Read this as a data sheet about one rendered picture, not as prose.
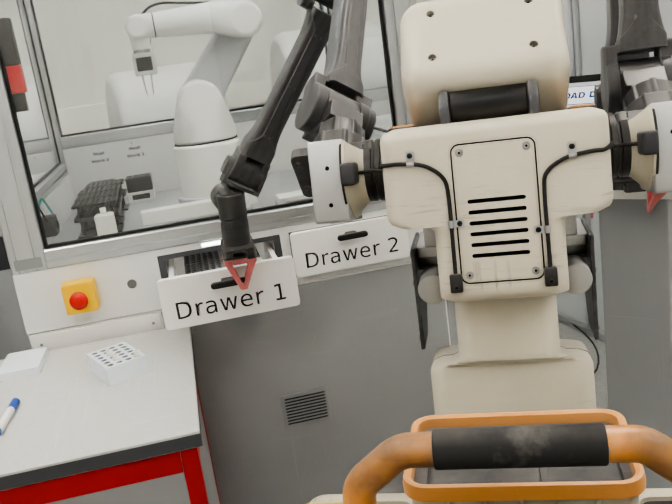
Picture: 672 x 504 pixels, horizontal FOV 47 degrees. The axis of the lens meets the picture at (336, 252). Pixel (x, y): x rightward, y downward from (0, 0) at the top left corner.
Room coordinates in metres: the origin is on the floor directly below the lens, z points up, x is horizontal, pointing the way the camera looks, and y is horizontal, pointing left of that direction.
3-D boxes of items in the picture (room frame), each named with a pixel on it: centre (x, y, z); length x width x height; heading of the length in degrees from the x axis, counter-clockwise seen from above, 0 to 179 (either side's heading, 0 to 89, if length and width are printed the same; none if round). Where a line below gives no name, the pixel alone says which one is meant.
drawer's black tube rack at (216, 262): (1.79, 0.27, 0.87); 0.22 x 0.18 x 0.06; 10
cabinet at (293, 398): (2.27, 0.31, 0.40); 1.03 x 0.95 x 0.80; 100
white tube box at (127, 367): (1.51, 0.48, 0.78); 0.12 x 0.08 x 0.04; 34
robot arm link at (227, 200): (1.55, 0.20, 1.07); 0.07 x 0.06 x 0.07; 15
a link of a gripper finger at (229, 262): (1.56, 0.20, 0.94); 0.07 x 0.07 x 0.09; 9
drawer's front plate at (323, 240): (1.85, -0.04, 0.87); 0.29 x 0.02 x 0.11; 100
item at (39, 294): (2.27, 0.32, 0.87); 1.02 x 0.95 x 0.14; 100
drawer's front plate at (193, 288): (1.59, 0.24, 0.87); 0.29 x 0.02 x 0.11; 100
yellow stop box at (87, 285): (1.72, 0.59, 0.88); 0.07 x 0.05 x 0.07; 100
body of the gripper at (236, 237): (1.55, 0.20, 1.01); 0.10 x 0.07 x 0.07; 9
